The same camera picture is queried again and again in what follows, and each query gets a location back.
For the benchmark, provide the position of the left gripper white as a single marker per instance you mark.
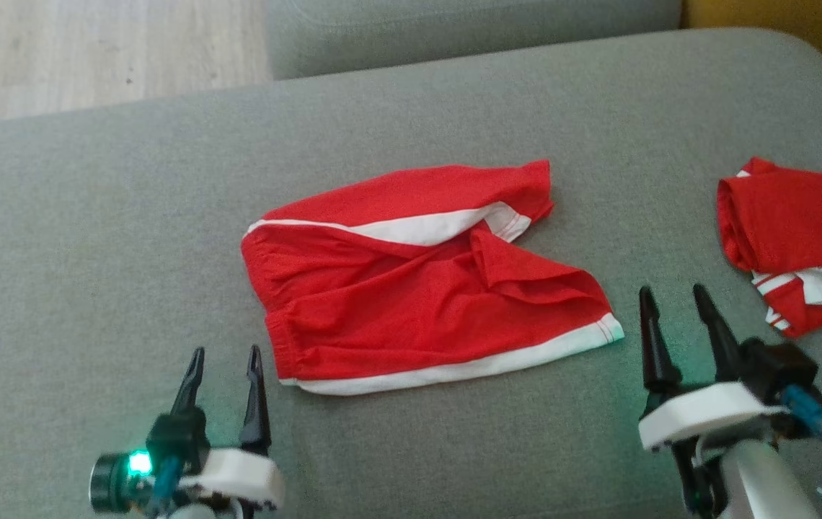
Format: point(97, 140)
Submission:
point(241, 476)

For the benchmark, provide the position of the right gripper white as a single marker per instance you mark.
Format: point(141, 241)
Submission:
point(699, 417)

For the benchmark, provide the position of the red white sports shirt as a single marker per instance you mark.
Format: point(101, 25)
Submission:
point(800, 216)

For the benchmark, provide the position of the red shorts with white trim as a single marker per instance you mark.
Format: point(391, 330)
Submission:
point(396, 310)

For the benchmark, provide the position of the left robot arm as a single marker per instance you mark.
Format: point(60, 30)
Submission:
point(198, 512)

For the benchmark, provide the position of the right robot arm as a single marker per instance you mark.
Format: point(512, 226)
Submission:
point(764, 483)

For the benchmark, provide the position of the grey fabric sofa seat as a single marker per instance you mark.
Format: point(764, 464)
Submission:
point(411, 447)

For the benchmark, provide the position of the grey sofa back cushion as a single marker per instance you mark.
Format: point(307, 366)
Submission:
point(469, 32)

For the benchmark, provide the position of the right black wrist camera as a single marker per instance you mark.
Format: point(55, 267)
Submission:
point(779, 367)

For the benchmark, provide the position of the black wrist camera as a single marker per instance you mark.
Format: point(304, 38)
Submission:
point(151, 461)
point(779, 367)

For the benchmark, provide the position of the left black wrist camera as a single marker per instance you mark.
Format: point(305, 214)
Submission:
point(151, 461)

